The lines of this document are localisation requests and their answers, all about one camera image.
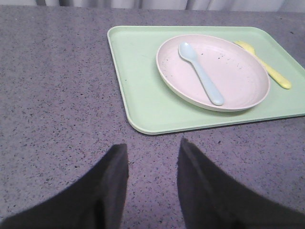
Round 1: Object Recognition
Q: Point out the light blue plastic spoon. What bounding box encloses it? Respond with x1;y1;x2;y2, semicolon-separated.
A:
178;42;224;106

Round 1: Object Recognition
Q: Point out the grey pleated curtain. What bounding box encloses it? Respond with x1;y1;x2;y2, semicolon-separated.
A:
0;0;305;12

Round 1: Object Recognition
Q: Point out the yellow plastic fork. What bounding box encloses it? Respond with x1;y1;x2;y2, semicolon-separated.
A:
234;41;292;90

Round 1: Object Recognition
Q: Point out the light green plastic tray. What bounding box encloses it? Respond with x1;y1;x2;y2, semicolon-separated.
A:
107;26;305;135

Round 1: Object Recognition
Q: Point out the pale pink round plate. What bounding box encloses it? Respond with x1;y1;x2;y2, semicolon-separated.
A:
156;34;270;112

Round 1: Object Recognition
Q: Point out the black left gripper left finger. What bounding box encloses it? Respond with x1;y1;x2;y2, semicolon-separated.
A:
0;144;129;229

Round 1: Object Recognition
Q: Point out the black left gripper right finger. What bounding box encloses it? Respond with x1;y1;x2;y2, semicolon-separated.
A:
177;138;305;229

